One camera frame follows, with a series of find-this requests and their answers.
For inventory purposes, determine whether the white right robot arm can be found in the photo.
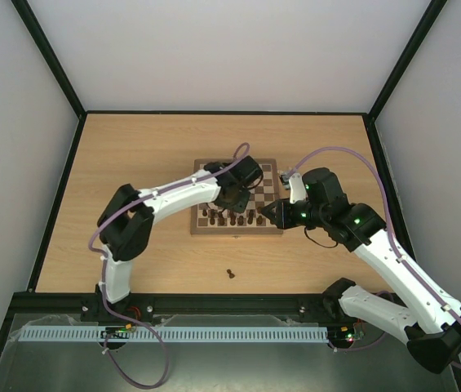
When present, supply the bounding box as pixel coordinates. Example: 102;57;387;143
261;167;461;374

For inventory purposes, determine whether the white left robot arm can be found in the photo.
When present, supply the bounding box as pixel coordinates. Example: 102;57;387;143
88;156;263;305

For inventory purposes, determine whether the wooden chess board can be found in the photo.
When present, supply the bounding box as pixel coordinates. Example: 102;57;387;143
190;158;282;237

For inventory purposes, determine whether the black enclosure frame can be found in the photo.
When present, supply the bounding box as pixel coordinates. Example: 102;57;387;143
0;0;461;392

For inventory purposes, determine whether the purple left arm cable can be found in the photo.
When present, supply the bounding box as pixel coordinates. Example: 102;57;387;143
86;141;171;389

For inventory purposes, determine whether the light blue cable duct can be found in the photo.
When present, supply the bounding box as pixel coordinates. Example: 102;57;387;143
17;326;329;344

